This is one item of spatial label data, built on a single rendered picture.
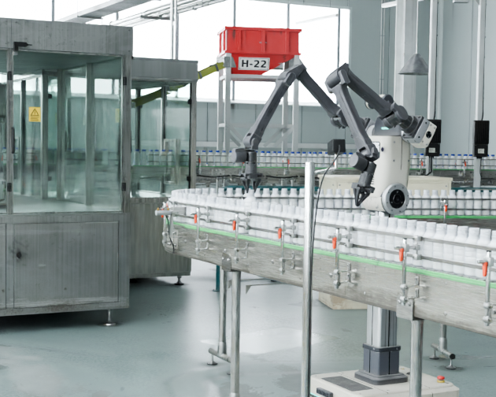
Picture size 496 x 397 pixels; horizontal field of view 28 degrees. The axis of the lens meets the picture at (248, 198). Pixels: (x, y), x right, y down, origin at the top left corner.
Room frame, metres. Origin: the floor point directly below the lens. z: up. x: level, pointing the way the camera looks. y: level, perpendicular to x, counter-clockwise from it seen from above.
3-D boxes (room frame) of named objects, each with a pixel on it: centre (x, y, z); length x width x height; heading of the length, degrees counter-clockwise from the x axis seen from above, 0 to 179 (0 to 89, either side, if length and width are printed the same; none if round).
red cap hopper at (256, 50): (11.73, -0.09, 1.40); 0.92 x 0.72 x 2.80; 100
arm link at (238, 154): (4.85, 0.02, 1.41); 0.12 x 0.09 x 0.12; 118
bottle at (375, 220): (3.92, -0.51, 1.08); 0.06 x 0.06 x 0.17
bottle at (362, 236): (3.97, -0.47, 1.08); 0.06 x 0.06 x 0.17
